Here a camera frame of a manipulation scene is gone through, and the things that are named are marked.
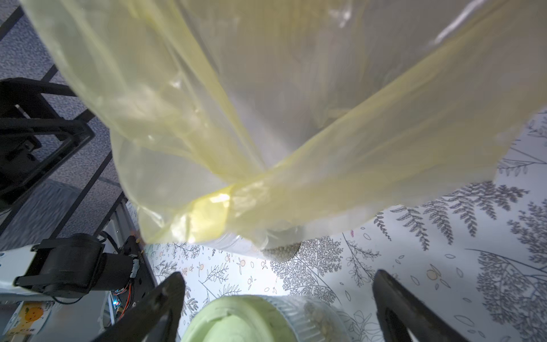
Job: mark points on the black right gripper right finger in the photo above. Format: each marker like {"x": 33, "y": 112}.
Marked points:
{"x": 402, "y": 316}

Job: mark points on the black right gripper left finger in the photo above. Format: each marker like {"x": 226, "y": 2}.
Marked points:
{"x": 155, "y": 318}

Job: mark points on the clear jar of mung beans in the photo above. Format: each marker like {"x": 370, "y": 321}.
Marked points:
{"x": 310, "y": 319}

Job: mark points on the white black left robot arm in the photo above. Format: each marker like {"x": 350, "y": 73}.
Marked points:
{"x": 68, "y": 268}

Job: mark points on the small clear bean jar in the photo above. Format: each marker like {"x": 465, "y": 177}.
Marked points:
{"x": 237, "y": 244}

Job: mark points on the yellow plastic trash bag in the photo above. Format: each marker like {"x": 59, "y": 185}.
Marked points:
{"x": 281, "y": 121}

